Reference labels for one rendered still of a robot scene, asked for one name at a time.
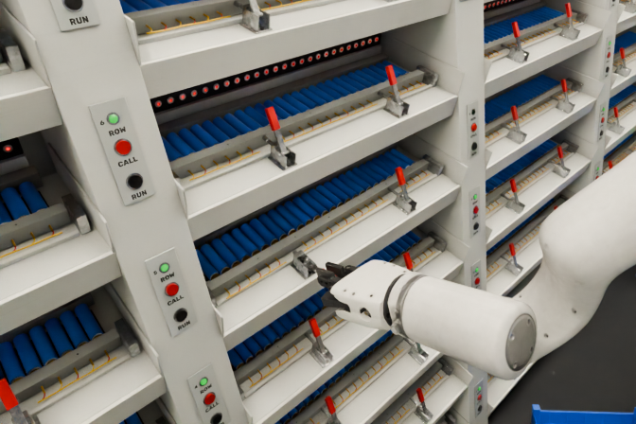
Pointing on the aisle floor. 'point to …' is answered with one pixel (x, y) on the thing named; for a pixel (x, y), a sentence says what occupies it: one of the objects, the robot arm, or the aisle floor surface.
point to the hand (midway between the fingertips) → (331, 275)
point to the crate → (580, 416)
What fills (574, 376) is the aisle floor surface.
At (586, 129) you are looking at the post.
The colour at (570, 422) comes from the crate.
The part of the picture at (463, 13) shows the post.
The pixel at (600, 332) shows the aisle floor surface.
